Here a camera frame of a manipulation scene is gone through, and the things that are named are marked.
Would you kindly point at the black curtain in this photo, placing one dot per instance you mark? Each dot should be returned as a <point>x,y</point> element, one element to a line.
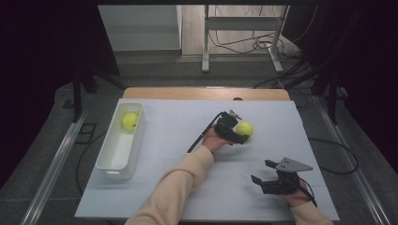
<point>34,78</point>
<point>369,62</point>

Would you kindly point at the person's right hand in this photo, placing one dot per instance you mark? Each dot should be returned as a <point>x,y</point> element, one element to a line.
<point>295,197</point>

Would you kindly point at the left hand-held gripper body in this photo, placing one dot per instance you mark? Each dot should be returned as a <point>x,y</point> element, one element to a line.
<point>226,122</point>

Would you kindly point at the black metal stand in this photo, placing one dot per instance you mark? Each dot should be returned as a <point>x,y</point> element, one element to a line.
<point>331,90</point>
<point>77,93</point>

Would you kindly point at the aluminium floor rail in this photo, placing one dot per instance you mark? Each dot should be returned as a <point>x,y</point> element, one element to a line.
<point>353,162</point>
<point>53,168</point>

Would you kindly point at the person's left hand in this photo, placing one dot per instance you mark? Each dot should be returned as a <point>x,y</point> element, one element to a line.
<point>214,141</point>

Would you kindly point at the grey metal desk frame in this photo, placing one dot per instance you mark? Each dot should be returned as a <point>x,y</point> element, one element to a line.
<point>241,23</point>

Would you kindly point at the white plastic bin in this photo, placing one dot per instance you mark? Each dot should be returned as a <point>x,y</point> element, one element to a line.
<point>120,150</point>

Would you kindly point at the yellow tennis ball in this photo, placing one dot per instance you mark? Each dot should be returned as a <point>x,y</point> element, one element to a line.
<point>244,128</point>
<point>129,121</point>

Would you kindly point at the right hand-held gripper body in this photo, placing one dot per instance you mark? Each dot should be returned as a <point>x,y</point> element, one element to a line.
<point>286,179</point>

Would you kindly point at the white cabinet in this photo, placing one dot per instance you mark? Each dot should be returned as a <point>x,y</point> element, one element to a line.
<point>139,28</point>

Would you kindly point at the wooden table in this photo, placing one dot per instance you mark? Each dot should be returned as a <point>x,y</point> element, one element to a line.
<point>206,93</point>

